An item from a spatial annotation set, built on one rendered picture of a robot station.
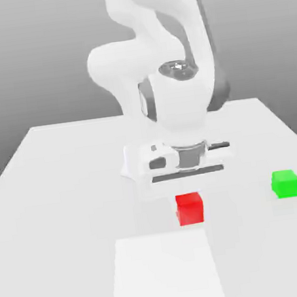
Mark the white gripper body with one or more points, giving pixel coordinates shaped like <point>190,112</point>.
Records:
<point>187,174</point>

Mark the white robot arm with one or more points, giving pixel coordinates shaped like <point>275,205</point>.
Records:
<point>168,56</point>

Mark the small red cube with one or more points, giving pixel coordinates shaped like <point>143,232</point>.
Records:
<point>190,209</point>

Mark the small green cube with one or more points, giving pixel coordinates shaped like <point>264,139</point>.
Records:
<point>285,183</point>

